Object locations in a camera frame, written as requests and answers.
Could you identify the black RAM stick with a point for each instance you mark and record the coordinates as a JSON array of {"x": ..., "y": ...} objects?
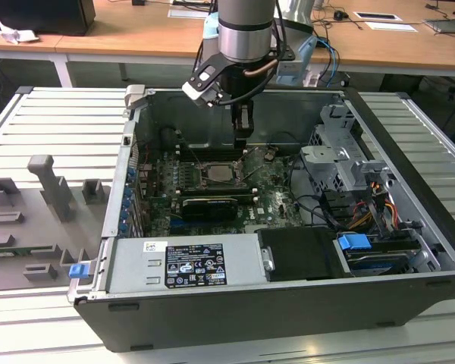
[{"x": 216, "y": 192}]

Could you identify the green RAM stick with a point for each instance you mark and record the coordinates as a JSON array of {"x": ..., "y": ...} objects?
[{"x": 7, "y": 251}]

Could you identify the metal disk bay cage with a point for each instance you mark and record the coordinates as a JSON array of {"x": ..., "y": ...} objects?
[{"x": 326, "y": 159}]

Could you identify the CPU socket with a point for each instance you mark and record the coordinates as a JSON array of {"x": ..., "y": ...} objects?
[{"x": 204, "y": 182}]

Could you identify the green motherboard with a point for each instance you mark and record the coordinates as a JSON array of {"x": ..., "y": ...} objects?
[{"x": 273, "y": 204}]

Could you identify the black open PC case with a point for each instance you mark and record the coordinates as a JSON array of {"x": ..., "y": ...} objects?
[{"x": 212, "y": 322}]

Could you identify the grey power supply unit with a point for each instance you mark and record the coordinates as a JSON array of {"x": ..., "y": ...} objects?
[{"x": 136, "y": 265}]

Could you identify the grey parts rack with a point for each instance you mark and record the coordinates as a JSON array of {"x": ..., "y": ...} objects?
[{"x": 30, "y": 212}]

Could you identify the crumpled white paper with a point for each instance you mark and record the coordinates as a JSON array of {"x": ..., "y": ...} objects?
[{"x": 15, "y": 33}]

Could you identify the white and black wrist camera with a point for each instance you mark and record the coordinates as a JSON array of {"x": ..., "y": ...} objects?
[{"x": 201, "y": 85}]

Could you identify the black box on desk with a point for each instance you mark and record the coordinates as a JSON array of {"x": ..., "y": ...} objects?
[{"x": 38, "y": 15}]

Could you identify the black graphics card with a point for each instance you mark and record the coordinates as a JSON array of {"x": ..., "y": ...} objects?
[{"x": 208, "y": 210}]

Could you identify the silver shroud latch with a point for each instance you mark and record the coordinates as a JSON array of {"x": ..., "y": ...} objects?
[{"x": 267, "y": 258}]

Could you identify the wooden desk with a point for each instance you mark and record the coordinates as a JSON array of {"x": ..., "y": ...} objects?
[
  {"x": 19, "y": 47},
  {"x": 136, "y": 34}
]

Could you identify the blue case latch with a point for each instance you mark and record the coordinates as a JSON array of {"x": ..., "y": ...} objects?
[{"x": 79, "y": 271}]

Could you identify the black computer mouse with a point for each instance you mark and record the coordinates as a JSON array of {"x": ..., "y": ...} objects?
[{"x": 340, "y": 15}]

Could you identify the blue disk carrier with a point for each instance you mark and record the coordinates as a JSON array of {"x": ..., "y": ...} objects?
[{"x": 352, "y": 242}]

